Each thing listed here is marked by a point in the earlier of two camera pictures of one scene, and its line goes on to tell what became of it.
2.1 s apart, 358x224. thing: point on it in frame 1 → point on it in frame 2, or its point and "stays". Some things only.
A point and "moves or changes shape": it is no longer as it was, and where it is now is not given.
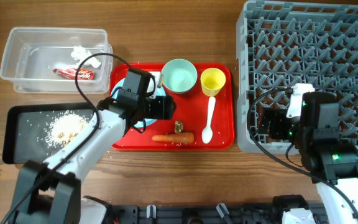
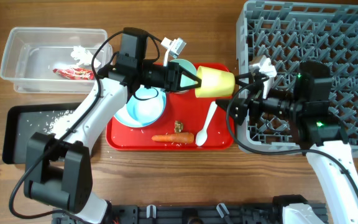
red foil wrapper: (84, 74) stays
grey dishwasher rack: (332, 45) stays
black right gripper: (278, 116) → (255, 101)
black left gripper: (168, 106) → (174, 74)
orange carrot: (181, 137) stays
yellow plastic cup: (212, 80) moves or changes shape
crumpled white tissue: (79, 54) stays
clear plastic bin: (45, 60) stays
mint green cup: (179, 75) stays
